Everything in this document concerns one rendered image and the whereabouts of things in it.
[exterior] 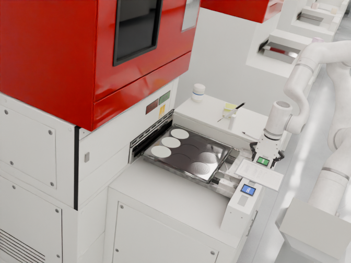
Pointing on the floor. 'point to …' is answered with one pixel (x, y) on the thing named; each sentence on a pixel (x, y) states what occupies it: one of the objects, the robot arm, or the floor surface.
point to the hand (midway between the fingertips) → (262, 162)
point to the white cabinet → (161, 236)
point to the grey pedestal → (301, 249)
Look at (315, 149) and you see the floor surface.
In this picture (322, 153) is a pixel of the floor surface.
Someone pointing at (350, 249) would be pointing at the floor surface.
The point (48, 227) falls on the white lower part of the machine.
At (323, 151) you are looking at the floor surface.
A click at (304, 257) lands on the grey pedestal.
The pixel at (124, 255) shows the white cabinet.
